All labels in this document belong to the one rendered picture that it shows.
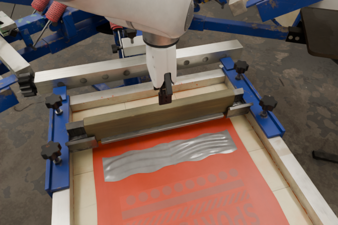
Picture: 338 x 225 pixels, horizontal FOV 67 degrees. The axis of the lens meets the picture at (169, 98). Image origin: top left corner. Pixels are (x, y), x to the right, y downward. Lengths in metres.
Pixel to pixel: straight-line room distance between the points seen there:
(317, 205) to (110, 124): 0.51
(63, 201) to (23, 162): 1.41
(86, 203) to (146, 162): 0.17
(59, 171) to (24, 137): 1.52
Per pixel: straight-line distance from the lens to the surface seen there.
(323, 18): 1.45
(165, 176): 0.67
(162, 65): 0.51
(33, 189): 1.90
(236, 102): 0.80
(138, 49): 0.85
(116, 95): 0.81
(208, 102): 0.69
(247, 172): 0.70
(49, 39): 1.26
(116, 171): 0.68
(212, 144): 0.72
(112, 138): 0.70
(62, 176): 0.67
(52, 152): 0.64
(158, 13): 0.31
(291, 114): 2.26
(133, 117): 0.65
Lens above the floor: 1.55
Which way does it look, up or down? 46 degrees down
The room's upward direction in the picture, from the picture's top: straight up
